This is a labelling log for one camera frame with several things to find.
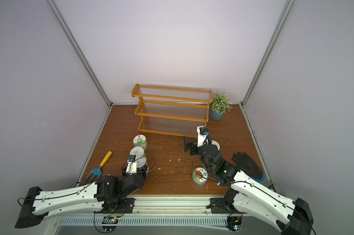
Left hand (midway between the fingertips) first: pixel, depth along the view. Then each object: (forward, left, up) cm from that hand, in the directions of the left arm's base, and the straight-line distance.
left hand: (145, 168), depth 78 cm
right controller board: (-23, -46, -9) cm, 52 cm away
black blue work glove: (+4, -59, -5) cm, 60 cm away
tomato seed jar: (-4, -30, 0) cm, 30 cm away
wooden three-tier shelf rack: (+37, -13, +7) cm, 40 cm away
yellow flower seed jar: (+10, +6, +2) cm, 11 cm away
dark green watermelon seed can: (0, +1, +5) cm, 5 cm away
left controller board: (-24, +16, -12) cm, 31 cm away
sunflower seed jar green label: (+18, +6, 0) cm, 19 cm away
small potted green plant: (+42, -46, +9) cm, 63 cm away
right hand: (+11, -26, +19) cm, 34 cm away
